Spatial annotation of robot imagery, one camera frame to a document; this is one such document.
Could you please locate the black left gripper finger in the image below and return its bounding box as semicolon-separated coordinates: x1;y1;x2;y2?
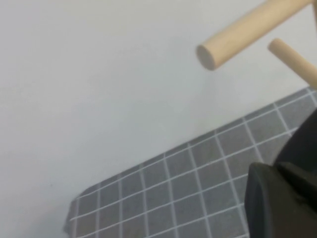
243;162;317;238

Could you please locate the wooden peg headphone stand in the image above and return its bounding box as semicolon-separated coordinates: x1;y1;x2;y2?
195;0;317;91

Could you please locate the grey white-checked tablecloth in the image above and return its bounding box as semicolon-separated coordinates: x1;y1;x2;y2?
64;88;317;238

